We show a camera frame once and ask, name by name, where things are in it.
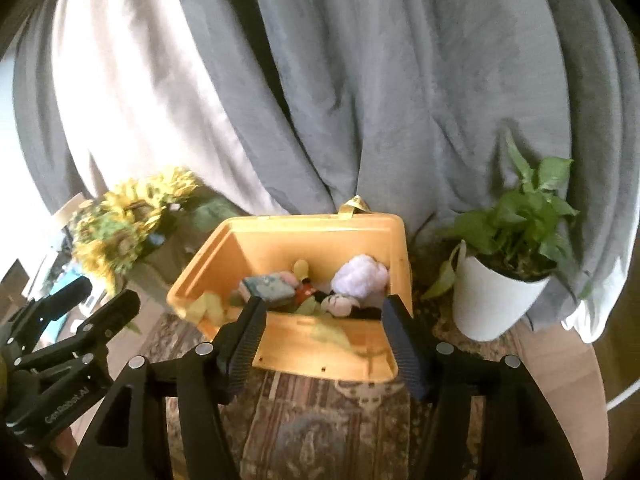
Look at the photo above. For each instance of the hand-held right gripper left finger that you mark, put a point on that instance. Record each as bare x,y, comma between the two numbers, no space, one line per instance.
245,345

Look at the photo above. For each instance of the red plush toy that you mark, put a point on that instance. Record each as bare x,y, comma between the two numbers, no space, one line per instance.
306,291

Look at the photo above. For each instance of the patterned rug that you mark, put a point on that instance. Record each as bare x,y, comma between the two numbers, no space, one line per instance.
300,425

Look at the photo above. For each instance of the grey cloth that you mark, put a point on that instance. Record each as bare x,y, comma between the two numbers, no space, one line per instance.
400,85

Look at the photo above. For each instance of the sunflower bouquet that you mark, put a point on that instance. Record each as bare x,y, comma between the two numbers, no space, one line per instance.
120,230

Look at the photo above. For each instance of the white round plush toy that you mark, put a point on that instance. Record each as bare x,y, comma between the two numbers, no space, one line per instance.
339,306

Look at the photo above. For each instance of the yellow plastic storage box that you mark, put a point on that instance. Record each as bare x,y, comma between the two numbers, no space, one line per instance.
300,350

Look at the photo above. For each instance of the white cloth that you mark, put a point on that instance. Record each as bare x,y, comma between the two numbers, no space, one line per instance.
140,85

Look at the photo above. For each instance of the white ribbed plant pot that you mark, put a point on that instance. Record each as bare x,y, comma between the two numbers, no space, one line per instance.
490,305

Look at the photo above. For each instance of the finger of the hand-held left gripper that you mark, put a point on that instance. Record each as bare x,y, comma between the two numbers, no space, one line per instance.
107,322
55,310

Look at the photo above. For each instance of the green leafy plant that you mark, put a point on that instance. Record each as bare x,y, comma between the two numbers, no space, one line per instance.
520,220

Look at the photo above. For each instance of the purple fluffy towel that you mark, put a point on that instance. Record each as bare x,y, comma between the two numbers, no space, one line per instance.
360,277

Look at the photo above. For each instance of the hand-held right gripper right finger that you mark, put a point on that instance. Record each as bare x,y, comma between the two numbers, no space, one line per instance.
405,345

